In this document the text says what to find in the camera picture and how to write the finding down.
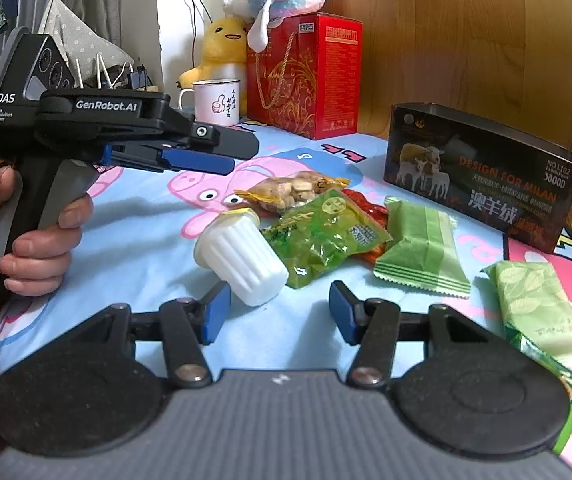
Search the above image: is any light green leaf pastry packet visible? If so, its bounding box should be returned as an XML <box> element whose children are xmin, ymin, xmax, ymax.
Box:
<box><xmin>484</xmin><ymin>261</ymin><xmax>572</xmax><ymax>356</ymax></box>

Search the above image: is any clear jelly cup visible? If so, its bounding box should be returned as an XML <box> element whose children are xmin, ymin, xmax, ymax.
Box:
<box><xmin>194</xmin><ymin>208</ymin><xmax>289</xmax><ymax>307</ymax></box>

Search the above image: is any green striped pastry packet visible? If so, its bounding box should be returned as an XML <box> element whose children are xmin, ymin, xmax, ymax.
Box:
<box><xmin>374</xmin><ymin>196</ymin><xmax>471</xmax><ymax>298</ymax></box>

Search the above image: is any green pea snack packet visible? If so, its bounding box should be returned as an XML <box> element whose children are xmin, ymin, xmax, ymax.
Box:
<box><xmin>262</xmin><ymin>190</ymin><xmax>391</xmax><ymax>289</ymax></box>

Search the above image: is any person's left hand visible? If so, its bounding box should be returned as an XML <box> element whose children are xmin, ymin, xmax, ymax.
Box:
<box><xmin>0</xmin><ymin>166</ymin><xmax>93</xmax><ymax>297</ymax></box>

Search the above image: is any white enamel mug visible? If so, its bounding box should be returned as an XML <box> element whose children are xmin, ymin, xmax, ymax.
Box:
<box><xmin>179</xmin><ymin>79</ymin><xmax>240</xmax><ymax>127</ymax></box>

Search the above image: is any yellow duck plush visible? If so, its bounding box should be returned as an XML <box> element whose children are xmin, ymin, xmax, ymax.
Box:
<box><xmin>177</xmin><ymin>16</ymin><xmax>247</xmax><ymax>98</ymax></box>

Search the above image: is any clear nut snack packet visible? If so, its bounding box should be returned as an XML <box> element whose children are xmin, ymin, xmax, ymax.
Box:
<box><xmin>235</xmin><ymin>170</ymin><xmax>350</xmax><ymax>214</ymax></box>

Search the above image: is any red gift box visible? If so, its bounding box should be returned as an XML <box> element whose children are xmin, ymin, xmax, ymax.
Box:
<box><xmin>247</xmin><ymin>13</ymin><xmax>363</xmax><ymax>140</ymax></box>

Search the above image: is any Peppa Pig blue cloth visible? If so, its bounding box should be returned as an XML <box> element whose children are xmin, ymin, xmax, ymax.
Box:
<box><xmin>0</xmin><ymin>126</ymin><xmax>572</xmax><ymax>465</ymax></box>

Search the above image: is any red spicy snack packet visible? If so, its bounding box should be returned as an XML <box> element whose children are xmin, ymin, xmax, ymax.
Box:
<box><xmin>342</xmin><ymin>188</ymin><xmax>388</xmax><ymax>264</ymax></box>

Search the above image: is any black wool box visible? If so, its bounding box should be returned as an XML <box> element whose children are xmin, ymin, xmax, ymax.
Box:
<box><xmin>383</xmin><ymin>103</ymin><xmax>572</xmax><ymax>252</ymax></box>

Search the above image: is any wooden board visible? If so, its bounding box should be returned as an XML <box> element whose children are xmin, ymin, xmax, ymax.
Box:
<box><xmin>324</xmin><ymin>0</ymin><xmax>572</xmax><ymax>147</ymax></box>

